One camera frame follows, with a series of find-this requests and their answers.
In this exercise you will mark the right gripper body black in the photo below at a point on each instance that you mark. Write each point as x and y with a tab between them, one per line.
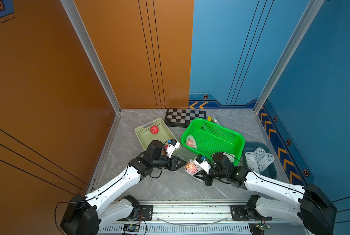
215	174

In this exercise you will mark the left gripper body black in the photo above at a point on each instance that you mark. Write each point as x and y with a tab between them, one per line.
162	162

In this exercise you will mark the white foam net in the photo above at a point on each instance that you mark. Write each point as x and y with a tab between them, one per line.
259	153
251	162
265	162

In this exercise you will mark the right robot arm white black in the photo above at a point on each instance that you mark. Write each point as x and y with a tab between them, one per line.
307	206

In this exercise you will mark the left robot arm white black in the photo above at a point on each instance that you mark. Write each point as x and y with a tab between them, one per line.
86	215

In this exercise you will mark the pale green plastic basket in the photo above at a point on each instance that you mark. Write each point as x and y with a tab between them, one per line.
146	137

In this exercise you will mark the bright green plastic basket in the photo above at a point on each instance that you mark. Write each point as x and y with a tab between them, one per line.
212	138

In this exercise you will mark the black white checkerboard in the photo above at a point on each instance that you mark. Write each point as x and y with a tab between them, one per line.
182	117

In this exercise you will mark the dark teal plastic tray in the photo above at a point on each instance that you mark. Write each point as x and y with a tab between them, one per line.
251	146

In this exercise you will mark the grey cylinder yellow tip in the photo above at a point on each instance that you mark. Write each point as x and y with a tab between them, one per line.
214	119

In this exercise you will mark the small right circuit board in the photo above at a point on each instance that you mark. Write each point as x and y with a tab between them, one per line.
259	228

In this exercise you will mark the green circuit board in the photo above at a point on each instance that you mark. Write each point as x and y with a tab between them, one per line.
131	229

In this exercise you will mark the aluminium front rail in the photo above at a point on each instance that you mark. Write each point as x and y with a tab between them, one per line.
199	218

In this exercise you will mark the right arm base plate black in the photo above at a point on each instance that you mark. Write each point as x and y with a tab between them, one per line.
247	211

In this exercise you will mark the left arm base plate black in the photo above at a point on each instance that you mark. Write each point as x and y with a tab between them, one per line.
140	211

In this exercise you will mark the left aluminium corner post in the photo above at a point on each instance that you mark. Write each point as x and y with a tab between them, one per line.
84	37

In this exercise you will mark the aluminium corner post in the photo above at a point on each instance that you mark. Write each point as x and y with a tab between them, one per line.
84	37
300	30

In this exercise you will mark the right aluminium corner post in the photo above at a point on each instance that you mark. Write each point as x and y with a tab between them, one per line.
300	30

